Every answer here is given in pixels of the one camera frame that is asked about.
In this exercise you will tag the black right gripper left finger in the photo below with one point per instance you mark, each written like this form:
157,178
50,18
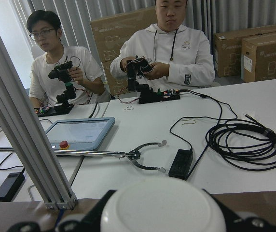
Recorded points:
89,222

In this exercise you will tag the white ikea cup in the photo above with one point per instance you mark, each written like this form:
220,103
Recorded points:
162,205

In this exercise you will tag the blue teach pendant tablet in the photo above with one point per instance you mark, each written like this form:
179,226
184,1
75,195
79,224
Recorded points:
79,134

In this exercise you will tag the black power adapter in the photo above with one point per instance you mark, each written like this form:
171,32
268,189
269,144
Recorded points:
181,164

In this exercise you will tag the person in white hoodie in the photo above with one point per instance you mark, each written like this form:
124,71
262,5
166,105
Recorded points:
180,56

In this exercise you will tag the person in white t-shirt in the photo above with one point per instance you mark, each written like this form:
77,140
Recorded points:
45,30

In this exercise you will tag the green handled reacher grabber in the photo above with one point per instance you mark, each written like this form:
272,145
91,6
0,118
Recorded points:
133,155

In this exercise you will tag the aluminium frame post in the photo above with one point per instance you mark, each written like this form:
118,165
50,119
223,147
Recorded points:
28,139

